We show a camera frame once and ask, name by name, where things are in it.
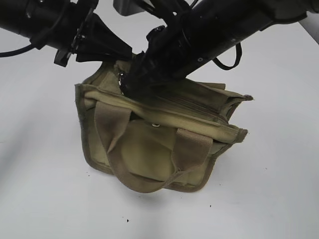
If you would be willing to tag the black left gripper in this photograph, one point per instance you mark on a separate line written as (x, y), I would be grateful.
(94, 41)

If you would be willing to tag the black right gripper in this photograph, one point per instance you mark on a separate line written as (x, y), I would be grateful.
(164, 61)

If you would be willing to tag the metal zipper pull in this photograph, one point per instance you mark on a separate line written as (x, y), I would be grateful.
(121, 77)

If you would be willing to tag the olive yellow canvas bag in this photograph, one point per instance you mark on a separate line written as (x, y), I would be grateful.
(169, 140)

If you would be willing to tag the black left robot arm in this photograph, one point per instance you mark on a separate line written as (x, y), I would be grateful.
(69, 27)

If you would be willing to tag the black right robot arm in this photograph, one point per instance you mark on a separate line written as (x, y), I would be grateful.
(197, 33)

